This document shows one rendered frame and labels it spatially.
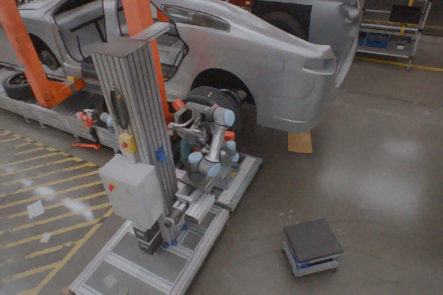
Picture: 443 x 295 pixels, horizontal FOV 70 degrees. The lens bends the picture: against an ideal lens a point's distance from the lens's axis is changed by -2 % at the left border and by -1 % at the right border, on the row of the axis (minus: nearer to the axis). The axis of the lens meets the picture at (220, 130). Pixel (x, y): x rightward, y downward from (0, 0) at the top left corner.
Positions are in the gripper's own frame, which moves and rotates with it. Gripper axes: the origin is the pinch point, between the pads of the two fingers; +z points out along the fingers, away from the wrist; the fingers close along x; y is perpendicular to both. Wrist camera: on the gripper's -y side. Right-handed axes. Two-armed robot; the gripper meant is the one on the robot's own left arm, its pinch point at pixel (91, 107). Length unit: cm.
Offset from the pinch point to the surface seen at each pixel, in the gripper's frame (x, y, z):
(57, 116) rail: 26, 84, 163
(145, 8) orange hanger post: 49, -82, -24
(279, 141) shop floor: 208, 97, -83
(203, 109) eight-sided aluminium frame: 71, 2, -72
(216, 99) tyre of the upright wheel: 87, -3, -73
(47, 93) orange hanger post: 20, 48, 163
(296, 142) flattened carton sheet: 218, 94, -102
